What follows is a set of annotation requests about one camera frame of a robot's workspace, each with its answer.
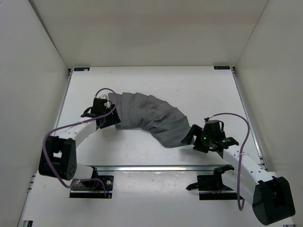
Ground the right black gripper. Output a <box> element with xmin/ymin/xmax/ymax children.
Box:
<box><xmin>181</xmin><ymin>125</ymin><xmax>214</xmax><ymax>153</ymax></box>

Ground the grey pleated skirt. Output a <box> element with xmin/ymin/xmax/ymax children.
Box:
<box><xmin>108</xmin><ymin>92</ymin><xmax>191</xmax><ymax>148</ymax></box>

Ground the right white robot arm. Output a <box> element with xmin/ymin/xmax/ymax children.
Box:
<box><xmin>181</xmin><ymin>120</ymin><xmax>295</xmax><ymax>226</ymax></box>

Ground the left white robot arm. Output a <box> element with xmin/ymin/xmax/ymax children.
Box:
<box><xmin>38</xmin><ymin>95</ymin><xmax>121</xmax><ymax>180</ymax></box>

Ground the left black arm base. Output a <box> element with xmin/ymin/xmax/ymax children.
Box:
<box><xmin>69</xmin><ymin>167</ymin><xmax>114</xmax><ymax>199</ymax></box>

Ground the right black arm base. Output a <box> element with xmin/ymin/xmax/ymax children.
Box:
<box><xmin>186</xmin><ymin>164</ymin><xmax>237</xmax><ymax>201</ymax></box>

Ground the left blue corner label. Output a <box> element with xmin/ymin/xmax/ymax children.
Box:
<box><xmin>73</xmin><ymin>67</ymin><xmax>90</xmax><ymax>71</ymax></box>

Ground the blue corner label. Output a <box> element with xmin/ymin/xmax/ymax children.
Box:
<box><xmin>73</xmin><ymin>67</ymin><xmax>90</xmax><ymax>71</ymax></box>
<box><xmin>214</xmin><ymin>66</ymin><xmax>230</xmax><ymax>70</ymax></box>

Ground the right blue corner label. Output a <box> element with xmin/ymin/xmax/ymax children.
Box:
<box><xmin>214</xmin><ymin>66</ymin><xmax>230</xmax><ymax>70</ymax></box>

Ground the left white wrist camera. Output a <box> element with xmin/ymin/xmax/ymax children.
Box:
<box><xmin>96</xmin><ymin>94</ymin><xmax>112</xmax><ymax>105</ymax></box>

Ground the aluminium front rail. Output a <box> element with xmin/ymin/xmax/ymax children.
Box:
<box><xmin>96</xmin><ymin>165</ymin><xmax>221</xmax><ymax>172</ymax></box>

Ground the left aluminium side rail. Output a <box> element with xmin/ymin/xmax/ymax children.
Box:
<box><xmin>28</xmin><ymin>68</ymin><xmax>73</xmax><ymax>191</ymax></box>

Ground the aluminium side rail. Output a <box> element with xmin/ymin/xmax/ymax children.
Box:
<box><xmin>28</xmin><ymin>68</ymin><xmax>73</xmax><ymax>191</ymax></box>
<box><xmin>231</xmin><ymin>67</ymin><xmax>268</xmax><ymax>170</ymax></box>

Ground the right aluminium side rail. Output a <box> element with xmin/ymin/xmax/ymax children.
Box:
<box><xmin>231</xmin><ymin>67</ymin><xmax>268</xmax><ymax>170</ymax></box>

